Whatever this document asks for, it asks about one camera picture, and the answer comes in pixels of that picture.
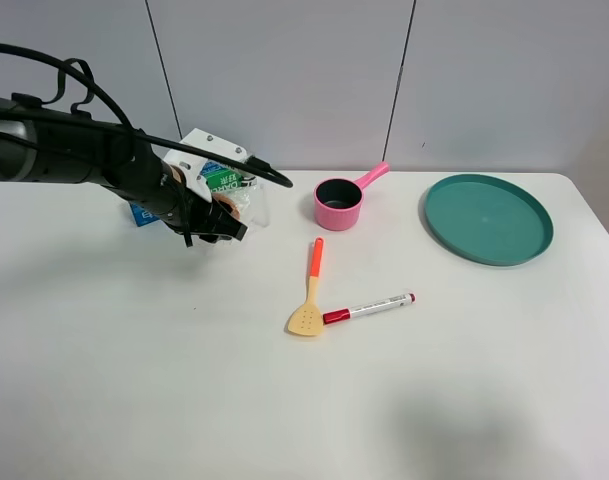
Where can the pink toy saucepan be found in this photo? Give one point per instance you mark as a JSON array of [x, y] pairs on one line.
[[338, 201]]

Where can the red white marker pen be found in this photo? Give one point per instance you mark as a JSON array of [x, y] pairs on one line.
[[369, 308]]

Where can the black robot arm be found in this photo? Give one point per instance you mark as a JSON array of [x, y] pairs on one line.
[[47, 147]]

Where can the teal round plate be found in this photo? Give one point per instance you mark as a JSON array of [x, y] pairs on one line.
[[487, 220]]

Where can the orange beige toy spatula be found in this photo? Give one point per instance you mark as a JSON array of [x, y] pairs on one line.
[[307, 320]]

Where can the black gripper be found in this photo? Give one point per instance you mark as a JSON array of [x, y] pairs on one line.
[[133, 172]]

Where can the toy pizza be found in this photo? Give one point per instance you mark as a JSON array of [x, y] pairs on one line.
[[257, 216]]

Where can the blue green toothpaste box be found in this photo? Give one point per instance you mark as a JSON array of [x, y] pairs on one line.
[[229, 187]]

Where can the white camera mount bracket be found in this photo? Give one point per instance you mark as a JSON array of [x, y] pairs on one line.
[[191, 165]]

